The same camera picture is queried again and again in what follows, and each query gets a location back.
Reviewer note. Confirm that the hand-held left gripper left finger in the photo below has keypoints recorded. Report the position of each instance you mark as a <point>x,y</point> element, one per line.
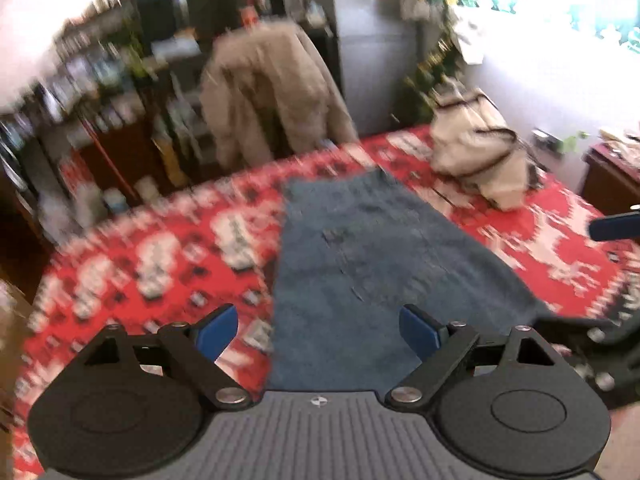
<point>217,330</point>

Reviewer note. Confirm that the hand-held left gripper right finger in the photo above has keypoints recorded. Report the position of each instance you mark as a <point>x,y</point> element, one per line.
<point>417,330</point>

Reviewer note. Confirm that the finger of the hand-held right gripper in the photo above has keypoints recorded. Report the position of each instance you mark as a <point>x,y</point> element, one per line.
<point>575,329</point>
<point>617,226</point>

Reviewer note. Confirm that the blue denim shorts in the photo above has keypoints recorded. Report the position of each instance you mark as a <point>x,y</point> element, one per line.
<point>350,270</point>

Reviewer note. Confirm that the wooden nightstand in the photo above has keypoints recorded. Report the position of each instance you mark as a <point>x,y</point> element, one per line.
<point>612,180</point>

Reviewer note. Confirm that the red patterned blanket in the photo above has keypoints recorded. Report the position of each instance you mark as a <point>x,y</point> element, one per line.
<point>150,270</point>

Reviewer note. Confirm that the green plant leaf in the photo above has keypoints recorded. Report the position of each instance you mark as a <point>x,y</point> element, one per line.
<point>572,142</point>

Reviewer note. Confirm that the white striped sweater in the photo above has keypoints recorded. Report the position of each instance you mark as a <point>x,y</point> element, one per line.
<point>480,150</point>

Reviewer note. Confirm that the red broom stick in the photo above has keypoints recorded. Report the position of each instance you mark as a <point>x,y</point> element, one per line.
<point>108,157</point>

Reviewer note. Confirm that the wooden drawer cabinet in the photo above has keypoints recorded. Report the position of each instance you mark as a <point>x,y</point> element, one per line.
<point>125,145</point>

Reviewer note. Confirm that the white hanging cloth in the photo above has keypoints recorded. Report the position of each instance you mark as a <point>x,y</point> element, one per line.
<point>472,35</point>

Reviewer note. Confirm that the beige jacket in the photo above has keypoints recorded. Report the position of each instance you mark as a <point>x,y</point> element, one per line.
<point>270,95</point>

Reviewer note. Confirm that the silver refrigerator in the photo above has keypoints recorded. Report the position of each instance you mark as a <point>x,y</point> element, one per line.
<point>375,60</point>

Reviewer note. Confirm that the cluttered shelf rack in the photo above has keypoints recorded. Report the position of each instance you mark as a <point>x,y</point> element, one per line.
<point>90,75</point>

